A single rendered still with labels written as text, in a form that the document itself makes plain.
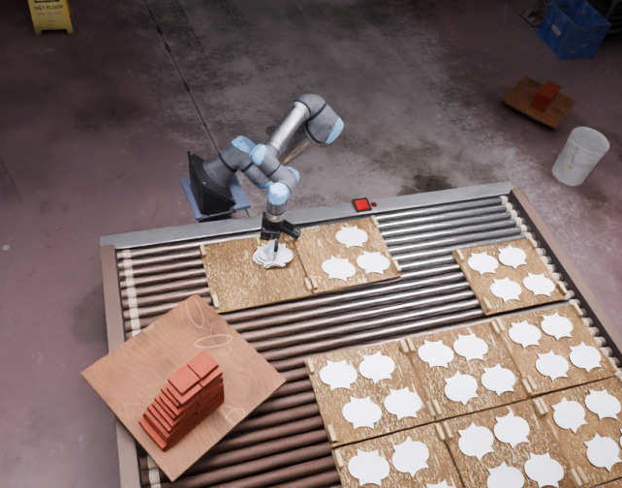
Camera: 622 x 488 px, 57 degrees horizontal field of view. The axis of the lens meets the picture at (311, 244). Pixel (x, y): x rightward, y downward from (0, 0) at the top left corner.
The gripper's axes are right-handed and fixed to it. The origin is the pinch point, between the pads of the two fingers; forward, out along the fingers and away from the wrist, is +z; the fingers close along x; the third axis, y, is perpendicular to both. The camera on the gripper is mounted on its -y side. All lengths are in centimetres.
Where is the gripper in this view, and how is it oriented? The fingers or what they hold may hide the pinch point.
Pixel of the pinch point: (276, 247)
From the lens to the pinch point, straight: 244.0
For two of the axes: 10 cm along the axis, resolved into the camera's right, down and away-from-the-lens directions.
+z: -1.3, 6.2, 7.7
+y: -9.9, -1.2, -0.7
